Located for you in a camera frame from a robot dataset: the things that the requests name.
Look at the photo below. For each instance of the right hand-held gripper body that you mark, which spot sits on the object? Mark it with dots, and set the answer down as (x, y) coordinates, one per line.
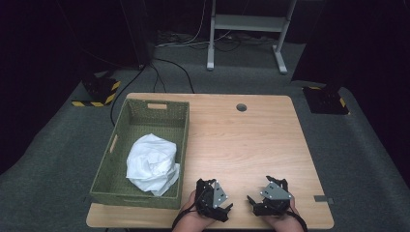
(274, 199)

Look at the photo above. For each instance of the black base with hazard tape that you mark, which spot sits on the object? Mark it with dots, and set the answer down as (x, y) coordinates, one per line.
(100, 92)
(325, 101)

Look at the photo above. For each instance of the person's right hand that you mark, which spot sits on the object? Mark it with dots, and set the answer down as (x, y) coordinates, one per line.
(283, 220)

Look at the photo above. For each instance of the green woven basket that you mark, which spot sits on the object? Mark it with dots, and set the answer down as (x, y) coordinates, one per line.
(145, 125)

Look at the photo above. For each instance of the grey metal stand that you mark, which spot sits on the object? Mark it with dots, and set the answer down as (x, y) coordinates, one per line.
(248, 23)

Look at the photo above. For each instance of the black upright post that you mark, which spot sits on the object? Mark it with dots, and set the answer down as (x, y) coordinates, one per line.
(137, 32)

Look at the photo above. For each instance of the person's left hand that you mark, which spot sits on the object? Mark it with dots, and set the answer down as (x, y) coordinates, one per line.
(190, 217)

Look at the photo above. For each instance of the white cloth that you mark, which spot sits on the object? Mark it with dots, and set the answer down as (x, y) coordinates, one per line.
(151, 164)

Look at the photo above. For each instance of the grey tape strip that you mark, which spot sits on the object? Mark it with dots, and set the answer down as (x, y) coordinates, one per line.
(323, 198)

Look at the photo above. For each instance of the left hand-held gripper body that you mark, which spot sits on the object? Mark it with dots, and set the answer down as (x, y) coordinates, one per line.
(208, 201)

